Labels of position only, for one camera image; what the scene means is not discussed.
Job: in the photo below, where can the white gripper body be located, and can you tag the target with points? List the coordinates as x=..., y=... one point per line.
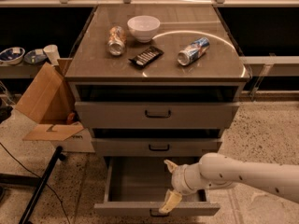
x=179, y=178

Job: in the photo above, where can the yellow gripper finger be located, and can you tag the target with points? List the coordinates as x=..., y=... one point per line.
x=171, y=201
x=171, y=166

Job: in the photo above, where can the grey bottom drawer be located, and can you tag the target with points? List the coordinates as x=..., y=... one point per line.
x=136, y=186

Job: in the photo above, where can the grey drawer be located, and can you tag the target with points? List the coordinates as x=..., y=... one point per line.
x=136, y=186
x=128, y=115
x=155, y=147

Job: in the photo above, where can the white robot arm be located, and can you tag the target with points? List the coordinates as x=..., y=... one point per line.
x=217, y=171

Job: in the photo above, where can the grey middle drawer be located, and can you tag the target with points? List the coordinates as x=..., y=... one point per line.
x=155, y=147

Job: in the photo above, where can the grey drawer cabinet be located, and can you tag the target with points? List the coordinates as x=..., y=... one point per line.
x=217, y=77

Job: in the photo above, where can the grey top drawer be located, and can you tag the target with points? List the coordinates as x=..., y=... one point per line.
x=128, y=115

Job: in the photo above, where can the blue soda can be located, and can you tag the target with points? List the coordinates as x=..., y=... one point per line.
x=193, y=51

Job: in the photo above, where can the black metal stand leg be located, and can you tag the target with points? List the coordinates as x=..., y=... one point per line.
x=38, y=182

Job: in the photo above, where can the open cardboard box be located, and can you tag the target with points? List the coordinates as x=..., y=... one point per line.
x=49, y=102

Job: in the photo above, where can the white paper cup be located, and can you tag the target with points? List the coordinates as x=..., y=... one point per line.
x=52, y=53

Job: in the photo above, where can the blue white bowl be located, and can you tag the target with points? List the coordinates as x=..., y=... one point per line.
x=12, y=56

